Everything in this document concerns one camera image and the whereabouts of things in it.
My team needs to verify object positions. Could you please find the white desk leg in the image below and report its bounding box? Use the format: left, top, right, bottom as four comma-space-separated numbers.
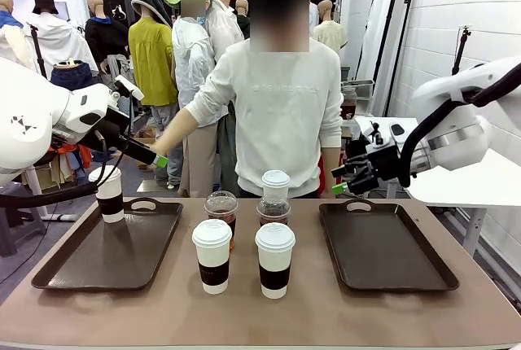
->
23, 165, 79, 222

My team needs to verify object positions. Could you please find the grey plastic stool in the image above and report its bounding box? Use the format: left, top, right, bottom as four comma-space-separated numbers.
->
0, 202, 47, 257

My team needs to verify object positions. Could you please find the tall mannequin in white shirt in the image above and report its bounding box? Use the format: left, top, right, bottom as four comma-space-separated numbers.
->
205, 0, 246, 62

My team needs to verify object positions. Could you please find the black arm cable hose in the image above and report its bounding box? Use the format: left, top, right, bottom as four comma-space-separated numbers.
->
0, 162, 123, 209
398, 65, 521, 188

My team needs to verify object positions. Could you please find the black tripod with clamp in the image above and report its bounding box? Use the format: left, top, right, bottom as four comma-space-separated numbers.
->
27, 23, 49, 79

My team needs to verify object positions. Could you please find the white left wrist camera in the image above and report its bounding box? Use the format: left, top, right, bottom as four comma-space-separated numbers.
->
107, 74, 145, 103

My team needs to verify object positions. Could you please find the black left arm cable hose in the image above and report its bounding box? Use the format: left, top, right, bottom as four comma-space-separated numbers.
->
0, 162, 123, 209

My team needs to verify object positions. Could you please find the mannequin in white cape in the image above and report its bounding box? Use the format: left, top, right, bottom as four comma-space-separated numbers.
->
24, 0, 99, 79

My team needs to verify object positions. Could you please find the mannequin in cream shirt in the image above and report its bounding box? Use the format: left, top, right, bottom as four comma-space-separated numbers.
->
312, 0, 349, 67

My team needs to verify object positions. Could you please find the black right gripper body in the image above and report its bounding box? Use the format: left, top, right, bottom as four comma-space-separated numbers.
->
363, 140, 404, 189

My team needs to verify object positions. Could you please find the mannequin with blue scarf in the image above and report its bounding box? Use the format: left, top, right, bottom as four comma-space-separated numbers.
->
0, 0, 32, 72

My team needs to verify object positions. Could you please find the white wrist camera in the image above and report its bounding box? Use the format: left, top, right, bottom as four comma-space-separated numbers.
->
357, 120, 409, 148
107, 74, 145, 103

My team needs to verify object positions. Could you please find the dark brown serving tray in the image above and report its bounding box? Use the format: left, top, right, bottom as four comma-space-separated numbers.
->
31, 197, 184, 291
318, 198, 461, 293

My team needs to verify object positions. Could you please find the person's right forearm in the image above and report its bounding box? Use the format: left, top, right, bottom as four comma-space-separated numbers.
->
153, 106, 204, 156

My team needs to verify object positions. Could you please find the paper coffee cup printed sleeve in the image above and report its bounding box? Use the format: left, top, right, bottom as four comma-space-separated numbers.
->
191, 218, 234, 295

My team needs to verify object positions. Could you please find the mannequin in dark green top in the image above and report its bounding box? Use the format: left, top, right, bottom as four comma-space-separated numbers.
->
234, 0, 252, 40

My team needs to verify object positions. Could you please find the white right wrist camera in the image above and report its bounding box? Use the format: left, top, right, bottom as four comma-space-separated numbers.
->
357, 120, 409, 148

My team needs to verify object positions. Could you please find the person in white sweatshirt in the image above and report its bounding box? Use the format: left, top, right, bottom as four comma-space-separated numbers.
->
183, 0, 345, 199

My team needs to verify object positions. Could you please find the person's left forearm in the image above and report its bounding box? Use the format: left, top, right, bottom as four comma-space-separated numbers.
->
321, 147, 342, 199

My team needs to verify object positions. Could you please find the glass jar of coffee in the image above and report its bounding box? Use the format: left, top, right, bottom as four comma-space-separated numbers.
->
343, 96, 359, 121

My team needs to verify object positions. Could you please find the black bucket hat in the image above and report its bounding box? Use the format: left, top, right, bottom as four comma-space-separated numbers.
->
31, 0, 59, 15

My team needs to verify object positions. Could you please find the mannequin in yellow-green top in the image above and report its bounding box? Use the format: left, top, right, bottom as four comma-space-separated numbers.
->
128, 0, 180, 139

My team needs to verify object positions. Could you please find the white paper coffee cup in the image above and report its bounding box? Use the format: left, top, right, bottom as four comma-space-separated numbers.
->
88, 164, 125, 225
254, 222, 296, 300
261, 169, 291, 204

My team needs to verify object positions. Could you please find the cardboard box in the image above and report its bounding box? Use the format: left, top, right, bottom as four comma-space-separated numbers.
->
133, 125, 159, 170

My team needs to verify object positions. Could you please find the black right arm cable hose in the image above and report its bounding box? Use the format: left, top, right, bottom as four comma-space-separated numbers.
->
398, 65, 521, 188

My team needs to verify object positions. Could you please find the mannequin in black sweater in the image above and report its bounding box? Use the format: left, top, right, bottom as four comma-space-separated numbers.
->
84, 0, 132, 85

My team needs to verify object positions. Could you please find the orange red cloth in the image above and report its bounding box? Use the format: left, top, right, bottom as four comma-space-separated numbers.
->
48, 142, 94, 170

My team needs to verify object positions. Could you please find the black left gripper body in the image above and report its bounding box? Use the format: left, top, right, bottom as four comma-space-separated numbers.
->
79, 108, 142, 156

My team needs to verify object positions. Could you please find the navy shorts torso form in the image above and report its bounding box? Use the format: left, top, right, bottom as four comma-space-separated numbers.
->
50, 58, 98, 91

